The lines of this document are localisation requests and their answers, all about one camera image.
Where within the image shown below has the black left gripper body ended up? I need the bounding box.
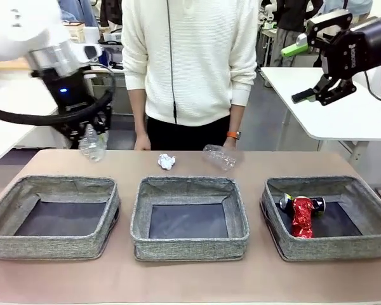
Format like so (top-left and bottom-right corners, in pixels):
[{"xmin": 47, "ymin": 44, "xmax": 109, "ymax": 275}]
[{"xmin": 33, "ymin": 66, "xmax": 102, "ymax": 128}]

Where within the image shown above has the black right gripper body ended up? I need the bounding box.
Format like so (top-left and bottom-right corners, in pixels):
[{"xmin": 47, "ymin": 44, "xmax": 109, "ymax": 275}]
[{"xmin": 320, "ymin": 12, "xmax": 381, "ymax": 77}]

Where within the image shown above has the clear bottle with pink label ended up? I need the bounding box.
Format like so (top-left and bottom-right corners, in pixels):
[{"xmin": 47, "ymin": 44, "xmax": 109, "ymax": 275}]
[{"xmin": 78, "ymin": 123, "xmax": 110, "ymax": 163}]

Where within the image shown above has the white paper ball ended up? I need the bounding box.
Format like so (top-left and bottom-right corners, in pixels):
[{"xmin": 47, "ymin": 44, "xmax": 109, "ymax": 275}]
[{"xmin": 157, "ymin": 153, "xmax": 177, "ymax": 171}]

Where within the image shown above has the dark blue soda can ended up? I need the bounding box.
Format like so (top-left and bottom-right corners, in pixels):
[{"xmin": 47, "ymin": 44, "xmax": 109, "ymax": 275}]
[{"xmin": 279, "ymin": 193, "xmax": 327, "ymax": 219}]

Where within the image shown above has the crushed red soda can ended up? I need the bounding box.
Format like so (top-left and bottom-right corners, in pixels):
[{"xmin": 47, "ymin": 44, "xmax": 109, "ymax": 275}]
[{"xmin": 291, "ymin": 196, "xmax": 315, "ymax": 239}]

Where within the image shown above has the person's right forearm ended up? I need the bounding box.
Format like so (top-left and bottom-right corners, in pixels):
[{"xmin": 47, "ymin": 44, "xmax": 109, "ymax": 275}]
[{"xmin": 128, "ymin": 88, "xmax": 147, "ymax": 137}]

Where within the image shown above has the person's left forearm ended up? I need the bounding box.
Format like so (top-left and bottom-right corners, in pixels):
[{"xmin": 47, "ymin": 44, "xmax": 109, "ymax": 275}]
[{"xmin": 229, "ymin": 103, "xmax": 247, "ymax": 133}]

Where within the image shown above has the person's right hand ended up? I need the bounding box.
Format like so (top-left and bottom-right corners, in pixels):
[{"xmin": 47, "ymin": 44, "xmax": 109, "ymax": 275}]
[{"xmin": 133, "ymin": 133, "xmax": 152, "ymax": 151}]

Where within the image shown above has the grey drawer cabinet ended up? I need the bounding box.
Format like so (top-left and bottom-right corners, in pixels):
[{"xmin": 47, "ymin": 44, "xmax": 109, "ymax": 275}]
[{"xmin": 82, "ymin": 68, "xmax": 136, "ymax": 116}]

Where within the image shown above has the white desk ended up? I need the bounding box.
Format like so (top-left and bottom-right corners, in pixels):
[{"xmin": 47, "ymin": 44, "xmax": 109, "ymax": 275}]
[
  {"xmin": 0, "ymin": 76, "xmax": 60, "ymax": 165},
  {"xmin": 260, "ymin": 65, "xmax": 381, "ymax": 166}
]

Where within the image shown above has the person in light blue shirt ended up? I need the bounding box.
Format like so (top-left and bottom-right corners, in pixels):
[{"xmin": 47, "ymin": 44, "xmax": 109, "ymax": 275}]
[{"xmin": 323, "ymin": 0, "xmax": 374, "ymax": 18}]

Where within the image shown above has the person in black top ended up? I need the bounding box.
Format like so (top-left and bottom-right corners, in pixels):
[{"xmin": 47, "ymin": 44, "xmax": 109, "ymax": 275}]
[{"xmin": 269, "ymin": 0, "xmax": 324, "ymax": 68}]

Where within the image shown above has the small wooden crate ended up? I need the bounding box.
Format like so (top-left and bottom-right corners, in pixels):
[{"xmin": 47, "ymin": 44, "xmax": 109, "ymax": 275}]
[{"xmin": 64, "ymin": 20, "xmax": 86, "ymax": 43}]

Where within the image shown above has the white cylinder container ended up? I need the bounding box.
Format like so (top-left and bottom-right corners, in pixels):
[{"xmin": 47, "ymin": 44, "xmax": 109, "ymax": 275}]
[{"xmin": 83, "ymin": 26, "xmax": 100, "ymax": 45}]

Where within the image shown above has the grey fabric basket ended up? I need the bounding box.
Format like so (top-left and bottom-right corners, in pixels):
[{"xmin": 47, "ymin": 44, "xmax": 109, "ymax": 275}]
[
  {"xmin": 130, "ymin": 176, "xmax": 251, "ymax": 262},
  {"xmin": 260, "ymin": 175, "xmax": 381, "ymax": 262},
  {"xmin": 0, "ymin": 174, "xmax": 121, "ymax": 261}
]

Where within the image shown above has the person in white sweater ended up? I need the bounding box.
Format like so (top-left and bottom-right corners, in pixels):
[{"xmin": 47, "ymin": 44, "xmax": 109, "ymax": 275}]
[{"xmin": 120, "ymin": 0, "xmax": 261, "ymax": 152}]

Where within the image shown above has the crushed clear plastic bottle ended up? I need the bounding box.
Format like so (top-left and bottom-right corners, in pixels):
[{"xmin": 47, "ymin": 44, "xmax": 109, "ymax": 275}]
[{"xmin": 202, "ymin": 144, "xmax": 237, "ymax": 172}]

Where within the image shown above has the black cord on sweater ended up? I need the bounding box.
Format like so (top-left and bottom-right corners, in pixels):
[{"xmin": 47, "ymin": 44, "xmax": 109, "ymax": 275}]
[{"xmin": 166, "ymin": 0, "xmax": 178, "ymax": 125}]

